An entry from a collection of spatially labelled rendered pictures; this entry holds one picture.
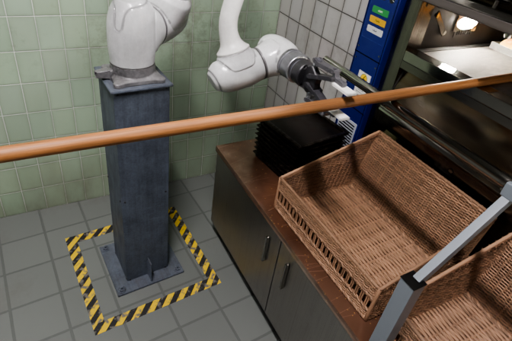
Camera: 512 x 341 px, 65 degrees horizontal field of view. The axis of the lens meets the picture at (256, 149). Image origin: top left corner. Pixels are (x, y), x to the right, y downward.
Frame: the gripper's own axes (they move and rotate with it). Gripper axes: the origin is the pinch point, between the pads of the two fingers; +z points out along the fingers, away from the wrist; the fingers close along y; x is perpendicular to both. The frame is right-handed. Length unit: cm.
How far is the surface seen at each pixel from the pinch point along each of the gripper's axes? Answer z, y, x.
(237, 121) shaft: 1.6, -0.1, 31.2
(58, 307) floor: -54, 119, 77
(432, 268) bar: 40.0, 20.9, -1.2
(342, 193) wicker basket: -23, 60, -37
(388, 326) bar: 40, 39, 5
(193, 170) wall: -121, 114, -9
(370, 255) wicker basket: 9, 60, -25
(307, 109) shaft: 1.7, -0.3, 12.2
